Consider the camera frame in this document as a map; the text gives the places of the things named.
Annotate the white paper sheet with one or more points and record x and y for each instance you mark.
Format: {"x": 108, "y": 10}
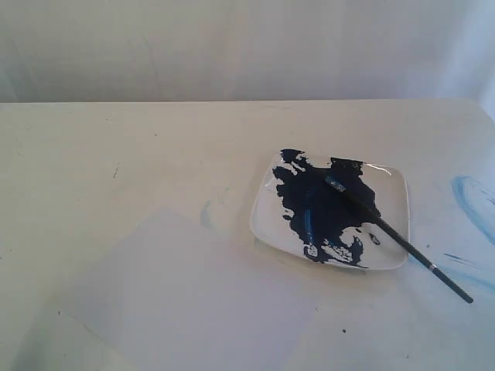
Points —
{"x": 176, "y": 296}

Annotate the white square paint plate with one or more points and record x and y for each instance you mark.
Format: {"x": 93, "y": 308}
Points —
{"x": 296, "y": 212}

